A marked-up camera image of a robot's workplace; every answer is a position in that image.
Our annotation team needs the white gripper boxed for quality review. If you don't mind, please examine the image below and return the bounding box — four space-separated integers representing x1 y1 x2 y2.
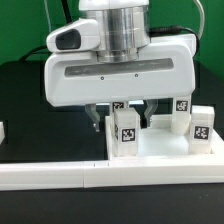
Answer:
44 34 196 132

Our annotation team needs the white square table top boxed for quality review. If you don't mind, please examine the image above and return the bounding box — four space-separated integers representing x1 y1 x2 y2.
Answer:
104 113 224 162

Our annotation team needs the white U-shaped obstacle fence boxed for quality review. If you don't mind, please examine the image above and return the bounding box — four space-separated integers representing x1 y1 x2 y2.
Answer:
0 116 224 192

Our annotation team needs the white block at left edge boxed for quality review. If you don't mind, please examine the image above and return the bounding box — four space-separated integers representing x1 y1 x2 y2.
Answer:
0 122 5 145

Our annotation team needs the black cable horizontal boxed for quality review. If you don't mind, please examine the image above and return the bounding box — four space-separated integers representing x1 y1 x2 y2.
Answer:
18 45 49 62

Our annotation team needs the white camera cable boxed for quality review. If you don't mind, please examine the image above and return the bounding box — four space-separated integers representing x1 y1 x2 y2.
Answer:
192 0 206 40

